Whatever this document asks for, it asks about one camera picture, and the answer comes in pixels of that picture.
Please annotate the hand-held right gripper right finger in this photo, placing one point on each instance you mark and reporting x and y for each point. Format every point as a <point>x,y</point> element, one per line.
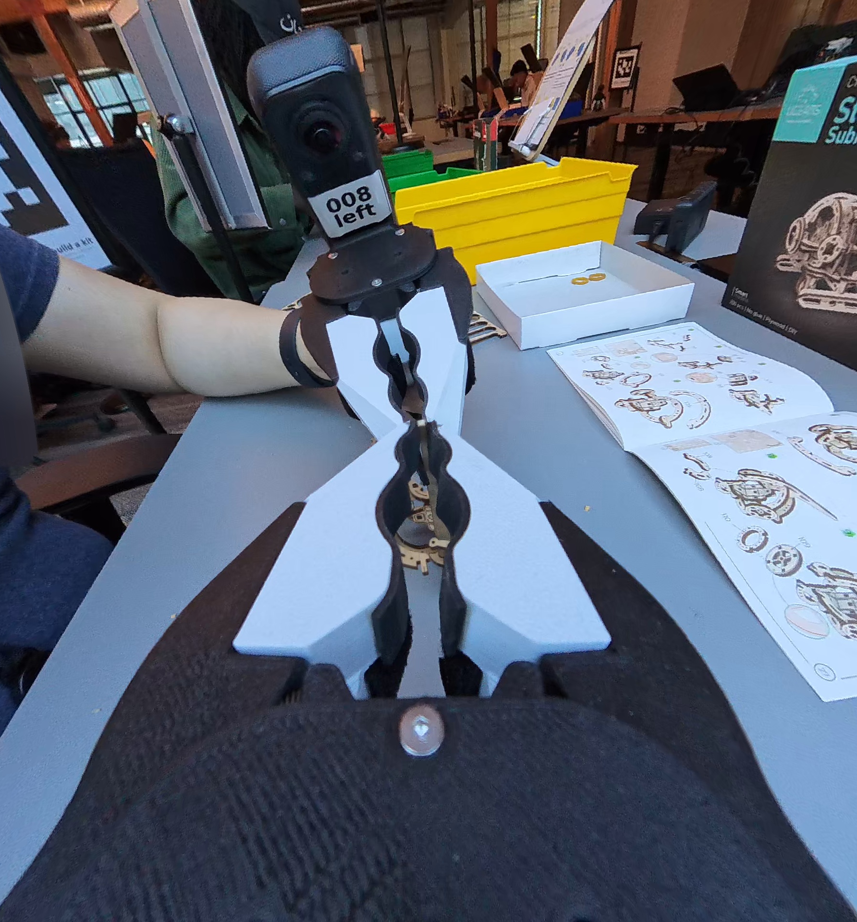
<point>529,576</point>

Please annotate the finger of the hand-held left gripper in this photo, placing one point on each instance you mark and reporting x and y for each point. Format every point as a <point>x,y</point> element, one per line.
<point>353,360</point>
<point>439,346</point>

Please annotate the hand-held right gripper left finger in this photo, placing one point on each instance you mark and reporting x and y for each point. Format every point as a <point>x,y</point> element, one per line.
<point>313,576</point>

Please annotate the wooden arc gear assembly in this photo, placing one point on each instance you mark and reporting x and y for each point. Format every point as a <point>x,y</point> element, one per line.
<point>414,396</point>

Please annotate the person's left forearm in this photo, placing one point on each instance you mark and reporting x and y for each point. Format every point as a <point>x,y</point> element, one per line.
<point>183,346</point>

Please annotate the green plastic bin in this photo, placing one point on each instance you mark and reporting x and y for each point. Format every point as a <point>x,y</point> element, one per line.
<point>436,180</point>
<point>407,164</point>

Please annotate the white cardboard tray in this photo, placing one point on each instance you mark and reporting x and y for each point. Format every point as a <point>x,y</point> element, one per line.
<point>544,317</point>

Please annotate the black stand pole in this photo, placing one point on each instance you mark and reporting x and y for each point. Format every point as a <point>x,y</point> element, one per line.
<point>201,194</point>

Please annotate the grey framed panel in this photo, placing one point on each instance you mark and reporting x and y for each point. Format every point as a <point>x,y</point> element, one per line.
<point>183,108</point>

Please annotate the yellow plastic bin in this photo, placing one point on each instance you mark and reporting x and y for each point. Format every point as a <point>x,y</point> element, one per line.
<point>515,209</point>

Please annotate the red green carton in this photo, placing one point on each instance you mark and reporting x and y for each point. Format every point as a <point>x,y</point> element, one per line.
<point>485,148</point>

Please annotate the wooden board document stand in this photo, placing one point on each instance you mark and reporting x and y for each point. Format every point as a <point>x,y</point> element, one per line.
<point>536,148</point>

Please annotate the illustrated instruction booklet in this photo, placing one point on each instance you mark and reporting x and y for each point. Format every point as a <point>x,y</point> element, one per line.
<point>688,403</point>

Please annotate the printed instruction sheet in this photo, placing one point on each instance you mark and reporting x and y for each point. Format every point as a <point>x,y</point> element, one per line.
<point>565,65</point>

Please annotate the large tag poster board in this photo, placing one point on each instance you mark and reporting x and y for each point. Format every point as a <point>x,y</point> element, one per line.
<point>39,144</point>

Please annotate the small black device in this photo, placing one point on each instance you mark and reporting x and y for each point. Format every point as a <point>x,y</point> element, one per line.
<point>688,212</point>

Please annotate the person's blue shirt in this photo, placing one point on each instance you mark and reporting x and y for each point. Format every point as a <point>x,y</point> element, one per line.
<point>25,562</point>

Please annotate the black white tag sign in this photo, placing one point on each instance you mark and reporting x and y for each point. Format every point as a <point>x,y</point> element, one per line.
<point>624,68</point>

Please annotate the black laptop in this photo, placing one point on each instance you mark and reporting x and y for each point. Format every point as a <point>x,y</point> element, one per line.
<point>706,86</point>

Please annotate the black teal kit box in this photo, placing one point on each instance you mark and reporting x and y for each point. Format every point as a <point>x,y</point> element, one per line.
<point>817,216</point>

